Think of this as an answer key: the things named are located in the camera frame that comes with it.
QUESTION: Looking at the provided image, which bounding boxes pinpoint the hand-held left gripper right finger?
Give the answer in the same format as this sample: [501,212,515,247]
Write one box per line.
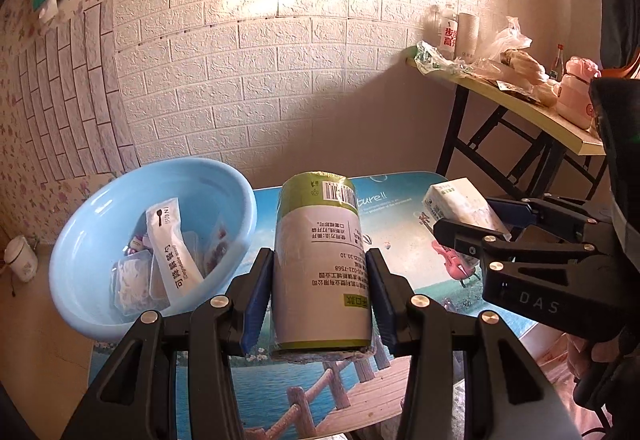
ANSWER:
[365,247,583,440]

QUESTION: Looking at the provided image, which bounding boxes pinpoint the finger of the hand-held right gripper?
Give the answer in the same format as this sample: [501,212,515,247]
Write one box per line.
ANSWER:
[432,217,608,273]
[486,196,611,246]

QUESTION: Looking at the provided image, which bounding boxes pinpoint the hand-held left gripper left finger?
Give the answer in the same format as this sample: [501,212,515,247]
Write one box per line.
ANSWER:
[60,247,275,440]

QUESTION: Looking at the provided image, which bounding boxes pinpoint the cream tissue pack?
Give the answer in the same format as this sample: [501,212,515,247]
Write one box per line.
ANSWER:
[421,177,513,241]

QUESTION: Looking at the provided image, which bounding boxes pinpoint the clear snack packet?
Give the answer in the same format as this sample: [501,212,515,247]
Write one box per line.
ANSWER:
[204,225,233,273]
[181,230,207,277]

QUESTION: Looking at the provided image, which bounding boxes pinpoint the green white cylindrical can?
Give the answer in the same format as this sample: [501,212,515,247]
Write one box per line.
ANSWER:
[270,171,375,363]

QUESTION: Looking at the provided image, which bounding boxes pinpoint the white paper spoon packet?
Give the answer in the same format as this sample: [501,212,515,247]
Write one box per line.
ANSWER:
[146,197,205,303]

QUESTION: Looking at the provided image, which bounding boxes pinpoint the clear plastic bagged items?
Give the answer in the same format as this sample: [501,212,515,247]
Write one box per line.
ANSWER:
[111,252,171,316]

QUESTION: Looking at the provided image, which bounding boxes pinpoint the light blue plastic basin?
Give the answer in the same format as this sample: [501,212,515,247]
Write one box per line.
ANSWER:
[48,157,258,342]

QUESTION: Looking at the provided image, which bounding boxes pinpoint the yellow folding table black legs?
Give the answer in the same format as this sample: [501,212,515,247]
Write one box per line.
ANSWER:
[406,45,608,208]

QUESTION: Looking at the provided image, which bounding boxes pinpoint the bread in plastic bag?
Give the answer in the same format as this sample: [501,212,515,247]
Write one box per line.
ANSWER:
[472,15,563,107]

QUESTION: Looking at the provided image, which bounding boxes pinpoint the clear bottle with red cap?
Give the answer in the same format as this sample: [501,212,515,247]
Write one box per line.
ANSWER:
[549,44,566,83]

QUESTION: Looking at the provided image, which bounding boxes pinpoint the crumpled clear plastic wrapper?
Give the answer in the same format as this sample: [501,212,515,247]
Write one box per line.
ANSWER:
[415,40,453,77]

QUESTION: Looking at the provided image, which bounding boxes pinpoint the stack of paper cups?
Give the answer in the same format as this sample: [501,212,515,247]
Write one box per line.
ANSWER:
[456,12,481,61]

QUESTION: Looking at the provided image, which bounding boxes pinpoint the white bottle red label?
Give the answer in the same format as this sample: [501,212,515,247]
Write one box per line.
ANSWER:
[437,2,458,61]

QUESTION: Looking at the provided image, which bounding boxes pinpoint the white mug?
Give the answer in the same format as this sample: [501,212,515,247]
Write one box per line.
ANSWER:
[4,235,40,283]

